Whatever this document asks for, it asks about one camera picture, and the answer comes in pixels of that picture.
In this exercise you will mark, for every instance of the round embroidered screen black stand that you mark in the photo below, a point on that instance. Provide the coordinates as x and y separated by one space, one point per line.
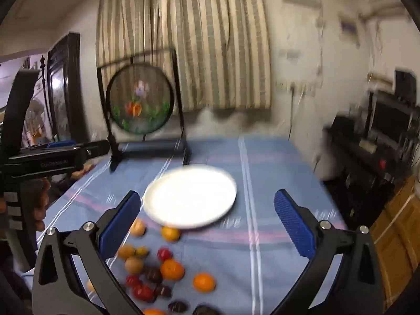
141 98

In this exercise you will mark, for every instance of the green yellow kumquat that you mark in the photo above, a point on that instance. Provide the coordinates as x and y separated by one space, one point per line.
142 252

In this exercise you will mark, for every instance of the small wall picture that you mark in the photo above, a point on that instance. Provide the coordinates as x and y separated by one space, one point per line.
349 28

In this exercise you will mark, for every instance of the white plate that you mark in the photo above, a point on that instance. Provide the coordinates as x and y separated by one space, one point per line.
190 197

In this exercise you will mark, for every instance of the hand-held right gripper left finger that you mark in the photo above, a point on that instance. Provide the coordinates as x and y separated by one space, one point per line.
121 223

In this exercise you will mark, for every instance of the large dark water chestnut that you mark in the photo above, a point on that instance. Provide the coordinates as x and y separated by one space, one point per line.
205 310

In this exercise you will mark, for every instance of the person's left hand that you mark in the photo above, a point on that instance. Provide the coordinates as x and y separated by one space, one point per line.
41 203

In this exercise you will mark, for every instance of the red cherry tomato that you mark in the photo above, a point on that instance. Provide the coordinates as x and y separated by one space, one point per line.
164 254
133 280
142 292

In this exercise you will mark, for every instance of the small dark water chestnut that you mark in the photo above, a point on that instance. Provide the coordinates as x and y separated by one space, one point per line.
163 291

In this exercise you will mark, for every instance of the dark wooden cabinet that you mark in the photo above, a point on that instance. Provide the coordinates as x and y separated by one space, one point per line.
70 72

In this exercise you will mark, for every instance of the black shelf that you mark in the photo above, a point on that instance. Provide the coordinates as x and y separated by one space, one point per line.
361 157

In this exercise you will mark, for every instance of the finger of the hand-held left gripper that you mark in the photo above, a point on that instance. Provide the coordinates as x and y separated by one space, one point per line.
62 143
93 149

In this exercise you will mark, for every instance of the striped curtain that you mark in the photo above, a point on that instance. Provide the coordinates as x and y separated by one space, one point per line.
213 39

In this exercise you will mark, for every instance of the blue striped tablecloth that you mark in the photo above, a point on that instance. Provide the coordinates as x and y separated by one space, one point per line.
262 187

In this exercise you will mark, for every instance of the small orange mandarin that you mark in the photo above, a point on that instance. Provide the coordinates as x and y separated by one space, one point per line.
126 251

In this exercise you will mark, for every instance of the light wooden cabinet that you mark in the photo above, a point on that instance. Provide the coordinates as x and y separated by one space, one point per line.
400 229

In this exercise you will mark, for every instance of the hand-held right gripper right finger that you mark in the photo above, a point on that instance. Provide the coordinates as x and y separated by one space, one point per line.
295 226

